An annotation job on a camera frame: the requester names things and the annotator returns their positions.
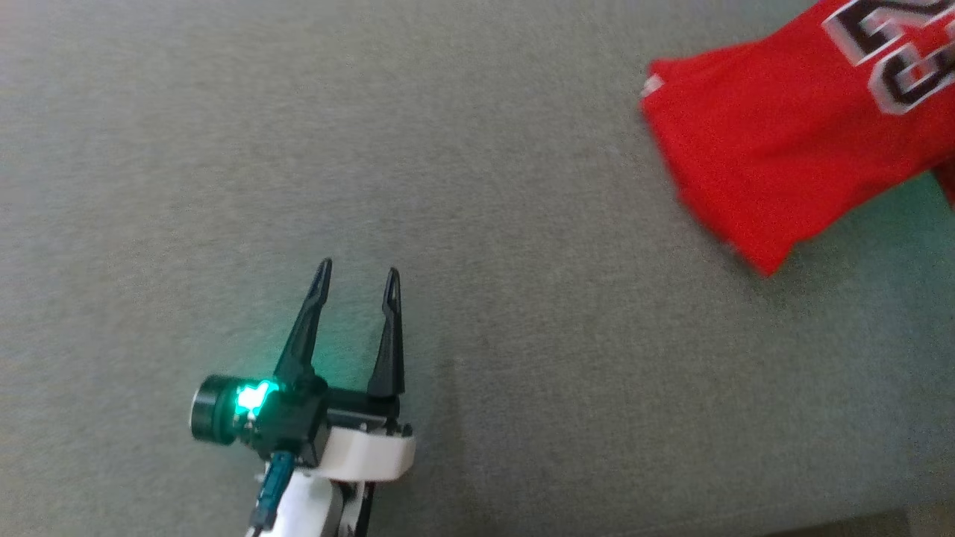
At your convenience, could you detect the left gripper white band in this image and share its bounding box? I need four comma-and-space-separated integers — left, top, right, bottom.
273, 258, 416, 483

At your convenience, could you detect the red and white jersey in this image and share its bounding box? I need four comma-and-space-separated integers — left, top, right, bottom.
639, 0, 955, 277

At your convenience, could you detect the large grey sofa seat cushion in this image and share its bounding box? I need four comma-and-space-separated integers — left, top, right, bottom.
0, 0, 955, 537

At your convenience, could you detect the blue left camera cable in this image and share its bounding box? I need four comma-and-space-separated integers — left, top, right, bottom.
251, 451, 296, 535

